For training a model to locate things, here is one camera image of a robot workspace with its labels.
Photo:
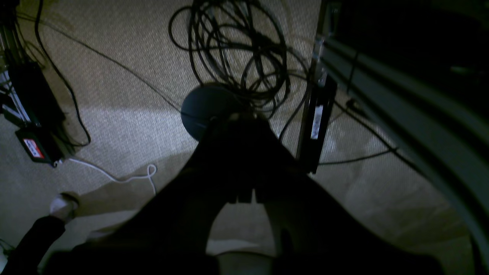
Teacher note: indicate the black power brick white label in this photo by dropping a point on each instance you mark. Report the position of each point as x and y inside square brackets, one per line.
[314, 122]

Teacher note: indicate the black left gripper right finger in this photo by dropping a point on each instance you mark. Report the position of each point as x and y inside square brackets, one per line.
[317, 236]

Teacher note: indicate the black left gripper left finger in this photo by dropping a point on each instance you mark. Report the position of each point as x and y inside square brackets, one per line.
[170, 233]

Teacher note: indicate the black box red label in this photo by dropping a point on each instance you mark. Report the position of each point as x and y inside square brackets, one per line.
[40, 145]

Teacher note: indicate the dark round ball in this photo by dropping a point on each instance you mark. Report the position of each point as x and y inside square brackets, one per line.
[205, 104]

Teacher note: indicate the white shoe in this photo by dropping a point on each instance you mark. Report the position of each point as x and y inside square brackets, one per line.
[63, 207]

